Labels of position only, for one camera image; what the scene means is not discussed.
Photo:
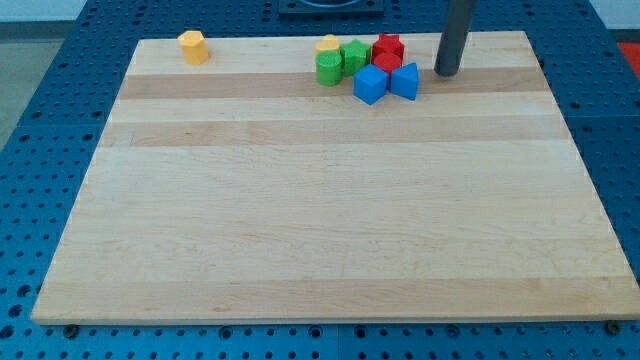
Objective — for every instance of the red star block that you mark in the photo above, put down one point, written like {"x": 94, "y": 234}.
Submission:
{"x": 388, "y": 43}

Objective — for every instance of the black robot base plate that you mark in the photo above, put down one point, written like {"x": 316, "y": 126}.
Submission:
{"x": 294, "y": 8}

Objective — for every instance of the yellow heart block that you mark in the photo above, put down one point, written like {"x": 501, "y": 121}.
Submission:
{"x": 329, "y": 43}

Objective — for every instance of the blue cube block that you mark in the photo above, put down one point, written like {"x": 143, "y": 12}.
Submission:
{"x": 370, "y": 84}

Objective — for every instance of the yellow hexagon block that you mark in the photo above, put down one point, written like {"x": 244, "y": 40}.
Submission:
{"x": 194, "y": 47}

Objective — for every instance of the wooden board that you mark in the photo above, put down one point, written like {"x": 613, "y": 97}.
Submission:
{"x": 242, "y": 191}

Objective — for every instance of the green cylinder block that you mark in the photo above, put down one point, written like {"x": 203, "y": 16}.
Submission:
{"x": 328, "y": 68}

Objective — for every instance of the blue triangle block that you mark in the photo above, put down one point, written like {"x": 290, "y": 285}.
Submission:
{"x": 405, "y": 81}

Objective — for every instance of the green star block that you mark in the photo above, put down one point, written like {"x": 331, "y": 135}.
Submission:
{"x": 355, "y": 55}

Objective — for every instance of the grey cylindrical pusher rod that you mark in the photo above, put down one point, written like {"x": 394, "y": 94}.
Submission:
{"x": 458, "y": 21}

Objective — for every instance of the red cylinder block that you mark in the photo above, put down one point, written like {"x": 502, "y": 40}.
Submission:
{"x": 388, "y": 62}

